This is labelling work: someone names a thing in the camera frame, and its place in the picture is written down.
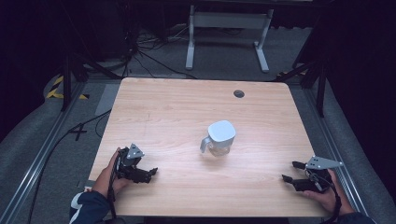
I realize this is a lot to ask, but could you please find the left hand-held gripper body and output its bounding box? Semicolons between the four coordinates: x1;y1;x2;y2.
115;143;151;185

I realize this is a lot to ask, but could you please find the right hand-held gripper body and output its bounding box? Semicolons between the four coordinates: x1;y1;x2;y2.
293;155;344;193

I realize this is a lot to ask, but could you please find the person's right hand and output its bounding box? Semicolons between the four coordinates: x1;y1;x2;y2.
302;168;347;217

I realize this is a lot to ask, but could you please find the person's left hand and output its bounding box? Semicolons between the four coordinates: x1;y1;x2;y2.
92;147;133;199

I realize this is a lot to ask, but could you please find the grey floor plate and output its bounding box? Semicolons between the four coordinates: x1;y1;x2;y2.
94;83;121;117

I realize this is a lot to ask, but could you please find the black metal stand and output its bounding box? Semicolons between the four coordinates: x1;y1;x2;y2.
60;51;123;112
274;59;329;119

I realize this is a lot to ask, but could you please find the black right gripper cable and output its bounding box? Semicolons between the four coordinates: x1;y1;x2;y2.
306;170;344;224

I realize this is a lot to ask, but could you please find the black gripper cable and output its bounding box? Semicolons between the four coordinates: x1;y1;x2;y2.
306;170;344;224
106;154;122;219

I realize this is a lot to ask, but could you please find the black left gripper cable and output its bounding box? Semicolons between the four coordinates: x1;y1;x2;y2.
106;154;122;219

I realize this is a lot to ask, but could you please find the black floor cable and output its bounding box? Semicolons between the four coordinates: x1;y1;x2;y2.
27;108;112;224

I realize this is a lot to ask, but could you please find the bundle of black cables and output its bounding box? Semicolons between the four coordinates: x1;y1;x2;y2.
122;18;200;80

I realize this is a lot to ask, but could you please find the white metal desk frame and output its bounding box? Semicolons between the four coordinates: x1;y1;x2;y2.
185;4;275;74

